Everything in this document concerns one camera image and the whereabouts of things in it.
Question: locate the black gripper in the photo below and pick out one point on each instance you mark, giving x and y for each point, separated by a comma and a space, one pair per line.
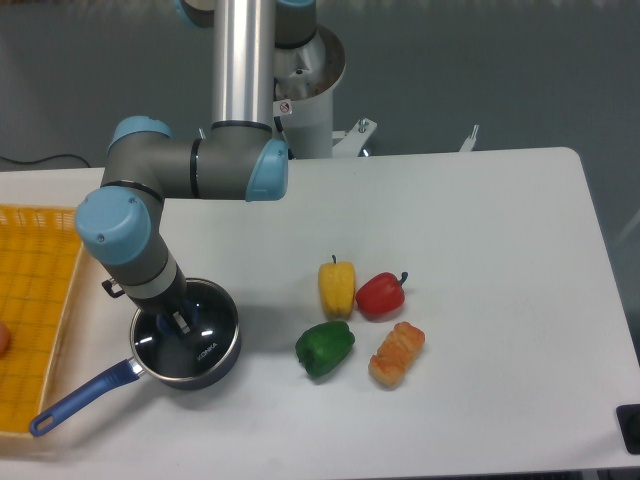
167, 301

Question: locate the glass lid with blue knob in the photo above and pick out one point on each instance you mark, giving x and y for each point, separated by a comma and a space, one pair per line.
200, 358

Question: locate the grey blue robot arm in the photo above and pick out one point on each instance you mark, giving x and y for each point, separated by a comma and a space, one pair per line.
239, 160

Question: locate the yellow plastic basket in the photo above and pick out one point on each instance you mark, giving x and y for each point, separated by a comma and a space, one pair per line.
41, 254

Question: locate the green bell pepper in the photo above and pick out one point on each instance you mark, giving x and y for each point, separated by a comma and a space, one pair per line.
323, 347

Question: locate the yellow bell pepper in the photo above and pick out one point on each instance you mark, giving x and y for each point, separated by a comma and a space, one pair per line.
336, 282

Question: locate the orange object in basket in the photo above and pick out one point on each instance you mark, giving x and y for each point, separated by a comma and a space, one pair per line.
5, 338

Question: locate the red bell pepper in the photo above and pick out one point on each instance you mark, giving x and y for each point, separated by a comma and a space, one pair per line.
382, 294

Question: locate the orange bread loaf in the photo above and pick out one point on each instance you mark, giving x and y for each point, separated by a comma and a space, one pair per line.
394, 357

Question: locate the black device at table edge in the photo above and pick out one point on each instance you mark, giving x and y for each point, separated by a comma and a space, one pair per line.
629, 422

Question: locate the blue saucepan with handle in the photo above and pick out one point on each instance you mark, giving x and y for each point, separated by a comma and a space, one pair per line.
118, 375

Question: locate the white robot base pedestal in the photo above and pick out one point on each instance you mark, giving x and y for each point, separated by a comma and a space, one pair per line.
290, 89

